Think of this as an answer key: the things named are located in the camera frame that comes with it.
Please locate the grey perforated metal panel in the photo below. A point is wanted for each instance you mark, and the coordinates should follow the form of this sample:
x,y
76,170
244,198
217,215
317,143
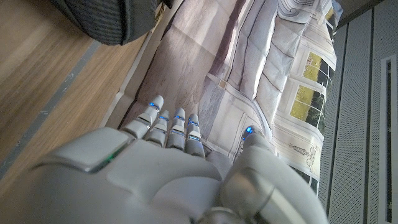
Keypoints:
x,y
357,124

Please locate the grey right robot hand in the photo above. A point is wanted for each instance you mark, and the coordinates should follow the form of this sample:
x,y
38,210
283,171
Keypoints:
x,y
161,177

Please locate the printed living room backdrop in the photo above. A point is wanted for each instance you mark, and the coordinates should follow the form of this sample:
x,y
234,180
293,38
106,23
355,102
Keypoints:
x,y
242,68

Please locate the black backpack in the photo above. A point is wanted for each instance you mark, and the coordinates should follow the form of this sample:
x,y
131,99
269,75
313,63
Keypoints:
x,y
105,18

